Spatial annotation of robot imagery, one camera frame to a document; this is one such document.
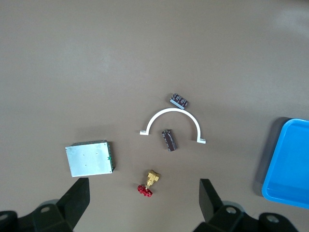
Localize blue plastic tray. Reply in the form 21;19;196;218
261;118;309;209

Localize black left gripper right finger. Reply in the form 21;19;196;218
194;178;300;232

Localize brass valve with red handle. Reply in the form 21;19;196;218
137;169;162;198

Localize silver metal power supply box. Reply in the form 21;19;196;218
65;139;117;178

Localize white semicircular pipe clamp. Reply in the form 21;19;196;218
140;107;207;145

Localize dark brown cylindrical capacitor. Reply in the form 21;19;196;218
169;92;189;110
161;129;179;153

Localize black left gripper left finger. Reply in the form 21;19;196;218
0;177;91;232

